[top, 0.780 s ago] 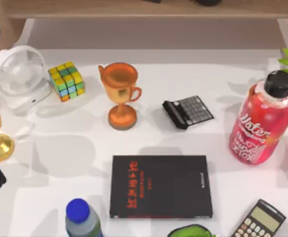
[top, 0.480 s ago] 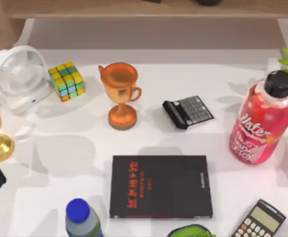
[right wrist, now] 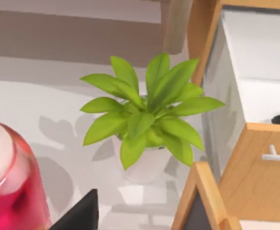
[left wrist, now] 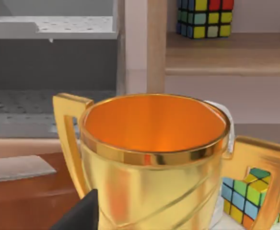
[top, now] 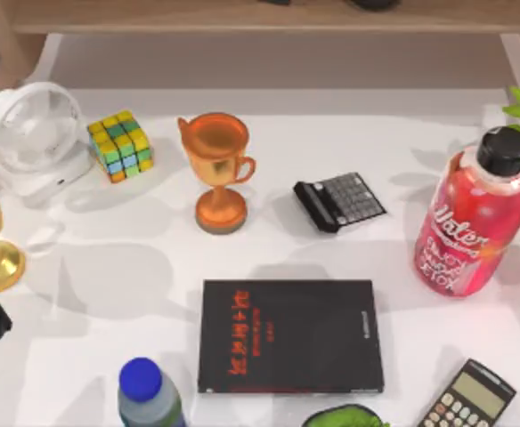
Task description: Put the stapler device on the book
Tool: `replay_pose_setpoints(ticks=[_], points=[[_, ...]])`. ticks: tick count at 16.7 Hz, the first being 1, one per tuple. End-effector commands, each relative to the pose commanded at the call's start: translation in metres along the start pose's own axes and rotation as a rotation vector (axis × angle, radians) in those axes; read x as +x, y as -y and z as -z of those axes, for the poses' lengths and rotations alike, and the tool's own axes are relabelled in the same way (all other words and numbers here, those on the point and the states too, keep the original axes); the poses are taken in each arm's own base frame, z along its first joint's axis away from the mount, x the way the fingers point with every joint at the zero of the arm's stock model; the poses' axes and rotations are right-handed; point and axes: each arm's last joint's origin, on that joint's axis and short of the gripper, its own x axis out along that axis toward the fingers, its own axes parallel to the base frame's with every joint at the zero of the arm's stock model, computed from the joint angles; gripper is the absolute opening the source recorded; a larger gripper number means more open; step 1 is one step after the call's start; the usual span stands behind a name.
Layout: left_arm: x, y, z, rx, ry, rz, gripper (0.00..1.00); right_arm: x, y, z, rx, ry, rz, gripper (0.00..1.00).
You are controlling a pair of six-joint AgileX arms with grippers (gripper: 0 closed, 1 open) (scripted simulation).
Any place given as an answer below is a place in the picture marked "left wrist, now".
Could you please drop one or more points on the shallow salmon-coloured box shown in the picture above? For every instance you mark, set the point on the shallow salmon-coloured box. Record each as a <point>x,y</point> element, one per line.
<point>22,203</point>

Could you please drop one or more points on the gold trophy cup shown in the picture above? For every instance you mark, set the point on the gold trophy cup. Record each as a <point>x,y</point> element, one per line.
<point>154,187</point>

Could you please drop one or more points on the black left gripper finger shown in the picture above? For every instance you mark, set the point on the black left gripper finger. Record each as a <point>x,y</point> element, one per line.
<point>85,215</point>

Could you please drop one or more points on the wooden open shelf unit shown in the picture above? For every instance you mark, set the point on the wooden open shelf unit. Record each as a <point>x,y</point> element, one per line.
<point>226,55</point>

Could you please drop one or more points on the grey cabinet with pierced shelves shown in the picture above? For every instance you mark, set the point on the grey cabinet with pierced shelves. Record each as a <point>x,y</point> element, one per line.
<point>46,64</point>

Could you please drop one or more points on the colourful puzzle cube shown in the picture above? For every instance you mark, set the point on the colourful puzzle cube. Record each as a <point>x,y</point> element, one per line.
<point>239,201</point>
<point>206,21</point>

